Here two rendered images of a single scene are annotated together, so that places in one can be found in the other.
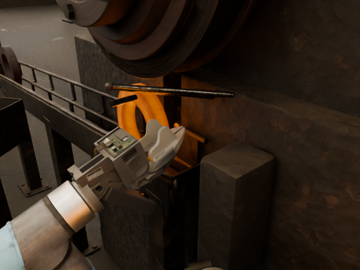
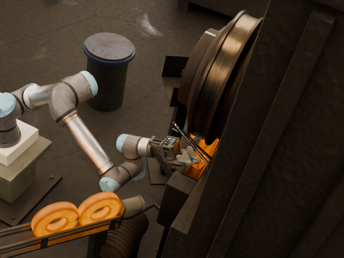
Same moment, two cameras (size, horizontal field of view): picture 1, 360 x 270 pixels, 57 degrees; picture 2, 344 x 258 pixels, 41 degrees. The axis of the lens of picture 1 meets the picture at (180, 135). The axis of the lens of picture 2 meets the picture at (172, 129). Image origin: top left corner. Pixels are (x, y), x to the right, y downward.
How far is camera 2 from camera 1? 1.38 m
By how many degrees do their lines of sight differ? 48
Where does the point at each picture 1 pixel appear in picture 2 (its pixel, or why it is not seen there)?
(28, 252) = (124, 147)
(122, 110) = not seen: hidden behind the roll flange
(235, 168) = (172, 181)
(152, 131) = (189, 150)
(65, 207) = (140, 145)
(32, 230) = (129, 142)
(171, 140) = (188, 159)
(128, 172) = (163, 154)
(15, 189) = not seen: hidden behind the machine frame
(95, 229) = not seen: hidden behind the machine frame
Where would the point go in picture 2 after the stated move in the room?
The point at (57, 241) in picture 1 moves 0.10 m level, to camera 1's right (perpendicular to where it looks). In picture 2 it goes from (132, 152) to (142, 170)
